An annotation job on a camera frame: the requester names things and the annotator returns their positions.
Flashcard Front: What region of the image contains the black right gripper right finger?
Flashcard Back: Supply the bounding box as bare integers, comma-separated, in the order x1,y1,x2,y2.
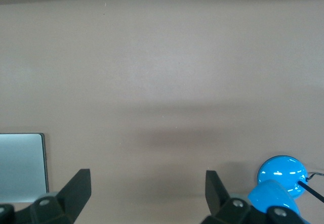
200,170,305,224

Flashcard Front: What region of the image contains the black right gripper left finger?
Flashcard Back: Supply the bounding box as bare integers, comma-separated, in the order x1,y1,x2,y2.
0,168,92,224

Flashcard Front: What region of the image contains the blue desk lamp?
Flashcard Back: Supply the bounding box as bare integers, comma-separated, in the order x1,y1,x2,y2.
247,155,324,224

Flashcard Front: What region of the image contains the grey laptop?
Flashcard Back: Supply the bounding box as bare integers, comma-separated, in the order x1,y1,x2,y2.
0,132,50,203

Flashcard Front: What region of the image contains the black lamp power cord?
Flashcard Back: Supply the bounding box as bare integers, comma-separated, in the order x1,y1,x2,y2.
305,171,324,182

